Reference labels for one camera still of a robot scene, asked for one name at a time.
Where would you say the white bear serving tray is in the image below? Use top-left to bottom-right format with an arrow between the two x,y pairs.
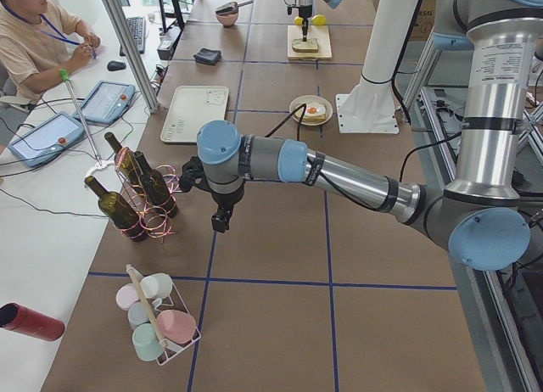
160,86 -> 229,144

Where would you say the grey cup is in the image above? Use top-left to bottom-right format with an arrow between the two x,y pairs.
127,302 -> 149,330

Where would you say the folded grey cloth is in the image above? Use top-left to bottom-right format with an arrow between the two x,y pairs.
193,48 -> 221,65

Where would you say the dark wine bottle lower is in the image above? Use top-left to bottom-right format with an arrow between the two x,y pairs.
134,151 -> 179,218

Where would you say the red cylinder bottle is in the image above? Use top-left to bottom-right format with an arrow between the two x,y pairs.
1,303 -> 65,341

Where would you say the teach pendant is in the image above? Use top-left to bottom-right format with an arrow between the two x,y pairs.
8,112 -> 85,168
80,80 -> 136,126

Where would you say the metal rod green tip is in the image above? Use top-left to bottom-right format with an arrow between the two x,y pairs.
59,68 -> 115,177

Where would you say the teach pendant far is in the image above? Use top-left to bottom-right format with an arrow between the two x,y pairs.
80,80 -> 136,126

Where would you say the fried egg toy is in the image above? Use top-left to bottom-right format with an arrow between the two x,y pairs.
305,103 -> 326,117

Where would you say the dark wine bottle upper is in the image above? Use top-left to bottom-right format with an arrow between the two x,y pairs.
84,176 -> 148,242

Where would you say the black keyboard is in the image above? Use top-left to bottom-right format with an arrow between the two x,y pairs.
126,16 -> 147,54

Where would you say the copper wire bottle rack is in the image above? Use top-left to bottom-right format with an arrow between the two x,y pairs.
115,147 -> 179,241

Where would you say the white cup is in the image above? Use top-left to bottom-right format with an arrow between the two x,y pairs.
139,272 -> 173,299

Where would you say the pale pink cup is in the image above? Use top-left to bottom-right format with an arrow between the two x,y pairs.
115,283 -> 140,311

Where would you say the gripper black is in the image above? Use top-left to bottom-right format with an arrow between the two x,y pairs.
299,12 -> 308,42
210,183 -> 244,233

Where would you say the seated person beige shirt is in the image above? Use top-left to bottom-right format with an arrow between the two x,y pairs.
1,0 -> 101,104

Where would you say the wooden cutting board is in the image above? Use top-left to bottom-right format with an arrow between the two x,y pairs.
287,25 -> 333,60

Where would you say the mint green cup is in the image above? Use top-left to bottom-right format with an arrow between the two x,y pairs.
132,323 -> 165,361

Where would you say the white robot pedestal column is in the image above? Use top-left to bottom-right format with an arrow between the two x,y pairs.
336,0 -> 422,134

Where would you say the white round plate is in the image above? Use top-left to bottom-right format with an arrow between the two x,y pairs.
289,95 -> 333,126

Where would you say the bread slice on plate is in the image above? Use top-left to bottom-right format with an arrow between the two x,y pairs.
296,101 -> 327,124

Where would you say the metal scoop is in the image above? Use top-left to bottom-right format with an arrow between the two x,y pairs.
215,0 -> 254,16

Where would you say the aluminium frame post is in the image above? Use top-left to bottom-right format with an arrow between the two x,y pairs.
102,0 -> 160,114

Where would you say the bread slice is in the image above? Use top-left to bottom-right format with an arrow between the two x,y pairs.
292,38 -> 319,53
296,101 -> 327,124

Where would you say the yellow lemon far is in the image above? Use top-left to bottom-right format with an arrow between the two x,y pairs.
311,14 -> 327,26

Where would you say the dark wine bottle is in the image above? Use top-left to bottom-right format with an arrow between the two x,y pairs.
84,176 -> 148,242
104,132 -> 143,193
134,151 -> 179,218

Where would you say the white wire cup rack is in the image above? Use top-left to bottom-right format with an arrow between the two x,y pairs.
116,265 -> 201,366

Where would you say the black computer mouse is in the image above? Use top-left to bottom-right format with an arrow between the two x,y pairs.
107,60 -> 126,72

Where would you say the pink bowl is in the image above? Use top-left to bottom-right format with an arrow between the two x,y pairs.
216,9 -> 238,27

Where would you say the teach pendant near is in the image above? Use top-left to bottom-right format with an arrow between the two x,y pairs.
8,112 -> 85,168

